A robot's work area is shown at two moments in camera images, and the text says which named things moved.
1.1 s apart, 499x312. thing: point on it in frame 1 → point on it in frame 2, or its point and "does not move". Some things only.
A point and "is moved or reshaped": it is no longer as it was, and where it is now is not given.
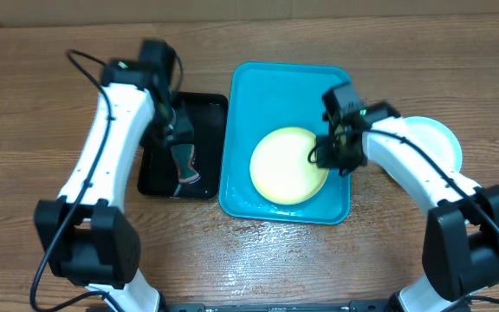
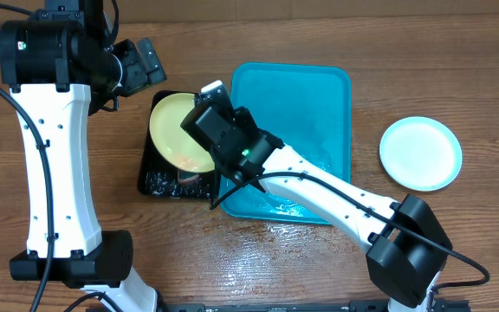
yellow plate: (281, 168) is moved or reshaped
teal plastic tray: (262, 97) does not move
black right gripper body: (334, 152) → (245, 115)
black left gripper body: (171, 125) → (133, 74)
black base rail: (299, 306) does not move
